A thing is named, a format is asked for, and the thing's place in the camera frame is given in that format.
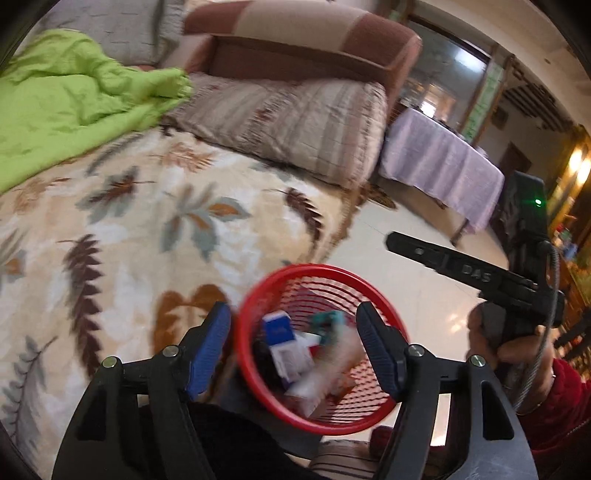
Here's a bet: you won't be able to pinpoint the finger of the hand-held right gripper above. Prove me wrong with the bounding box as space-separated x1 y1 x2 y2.
387 231 513 296

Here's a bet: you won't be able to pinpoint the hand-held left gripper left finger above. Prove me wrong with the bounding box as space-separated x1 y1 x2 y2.
51 301 232 480

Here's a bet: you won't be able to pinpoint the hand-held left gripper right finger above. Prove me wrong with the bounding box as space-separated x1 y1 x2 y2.
356 301 539 480

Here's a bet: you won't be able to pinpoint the teal tissue packet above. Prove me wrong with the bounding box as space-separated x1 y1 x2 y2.
310 310 346 342

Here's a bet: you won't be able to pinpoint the white and blue medicine box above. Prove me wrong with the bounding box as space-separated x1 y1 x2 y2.
261 311 320 385

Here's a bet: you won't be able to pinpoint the red mesh basket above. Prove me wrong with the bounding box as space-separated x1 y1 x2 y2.
233 263 409 437

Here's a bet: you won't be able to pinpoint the person's right forearm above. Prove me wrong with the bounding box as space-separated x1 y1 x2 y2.
517 357 591 462

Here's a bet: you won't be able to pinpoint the person's right hand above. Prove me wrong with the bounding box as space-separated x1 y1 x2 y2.
467 302 556 393

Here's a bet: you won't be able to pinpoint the person's dark trousers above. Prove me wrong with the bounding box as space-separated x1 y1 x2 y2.
139 401 319 480

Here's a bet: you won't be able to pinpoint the table with purple cloth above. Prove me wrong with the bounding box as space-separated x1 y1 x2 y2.
379 105 506 245

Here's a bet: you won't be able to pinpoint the brown striped slipper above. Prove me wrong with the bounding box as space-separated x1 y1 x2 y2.
308 425 444 480

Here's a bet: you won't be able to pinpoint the wooden glass door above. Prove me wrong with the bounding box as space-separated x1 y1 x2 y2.
392 14 495 139

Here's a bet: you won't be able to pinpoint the striped brown pillow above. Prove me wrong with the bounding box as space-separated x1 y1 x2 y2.
161 74 389 190

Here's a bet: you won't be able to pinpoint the brown upholstered headboard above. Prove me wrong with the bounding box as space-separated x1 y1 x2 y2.
182 0 423 134

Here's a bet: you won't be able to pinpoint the green quilt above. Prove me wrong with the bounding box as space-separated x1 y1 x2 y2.
0 28 194 195

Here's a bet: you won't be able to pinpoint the grey quilted pillow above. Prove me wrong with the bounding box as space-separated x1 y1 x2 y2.
34 0 185 68

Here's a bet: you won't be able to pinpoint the grey cable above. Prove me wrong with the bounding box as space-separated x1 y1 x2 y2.
505 240 561 414

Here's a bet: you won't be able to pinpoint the wall lamp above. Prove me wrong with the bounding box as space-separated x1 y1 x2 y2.
567 142 591 182

